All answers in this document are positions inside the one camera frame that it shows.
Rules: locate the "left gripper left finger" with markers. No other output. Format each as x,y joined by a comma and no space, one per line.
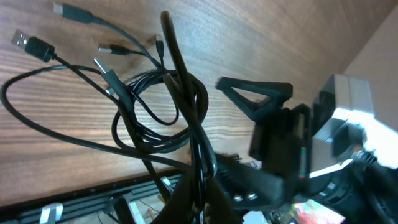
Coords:
179,206

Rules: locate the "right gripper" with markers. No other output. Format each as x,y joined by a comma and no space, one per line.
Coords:
281,141

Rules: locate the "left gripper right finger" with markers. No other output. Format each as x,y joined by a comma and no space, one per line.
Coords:
219,209

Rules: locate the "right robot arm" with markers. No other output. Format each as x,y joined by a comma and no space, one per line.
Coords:
331,152

